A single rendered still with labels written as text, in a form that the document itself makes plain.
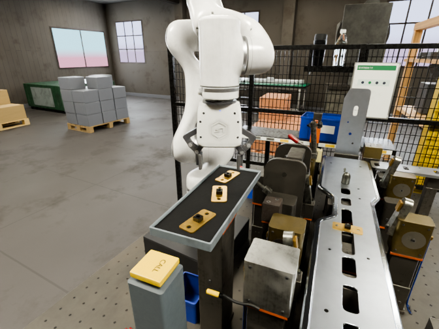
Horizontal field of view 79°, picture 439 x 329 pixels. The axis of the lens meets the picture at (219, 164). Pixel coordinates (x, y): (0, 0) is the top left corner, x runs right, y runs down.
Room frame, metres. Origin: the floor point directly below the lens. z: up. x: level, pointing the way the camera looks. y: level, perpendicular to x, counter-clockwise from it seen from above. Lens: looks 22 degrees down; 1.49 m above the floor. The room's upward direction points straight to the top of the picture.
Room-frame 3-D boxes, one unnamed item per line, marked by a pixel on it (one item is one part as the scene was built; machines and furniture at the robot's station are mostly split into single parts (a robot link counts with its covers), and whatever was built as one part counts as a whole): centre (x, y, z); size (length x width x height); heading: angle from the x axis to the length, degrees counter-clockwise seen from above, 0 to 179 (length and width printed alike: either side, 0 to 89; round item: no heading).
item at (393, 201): (0.85, -0.66, 0.84); 0.10 x 0.05 x 0.29; 67
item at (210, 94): (0.60, 0.00, 1.41); 0.09 x 0.08 x 0.03; 88
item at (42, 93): (8.54, 4.59, 0.37); 1.89 x 1.73 x 0.75; 152
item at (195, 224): (0.48, 0.05, 1.17); 0.08 x 0.04 x 0.01; 145
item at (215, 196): (0.60, 0.00, 1.17); 0.08 x 0.04 x 0.01; 178
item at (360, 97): (1.34, -0.68, 1.17); 0.12 x 0.01 x 0.34; 67
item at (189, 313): (0.65, 0.10, 0.75); 0.11 x 0.10 x 0.09; 157
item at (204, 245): (0.59, 0.01, 1.16); 0.37 x 0.14 x 0.02; 157
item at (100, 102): (6.01, 2.74, 0.54); 1.09 x 0.74 x 1.09; 151
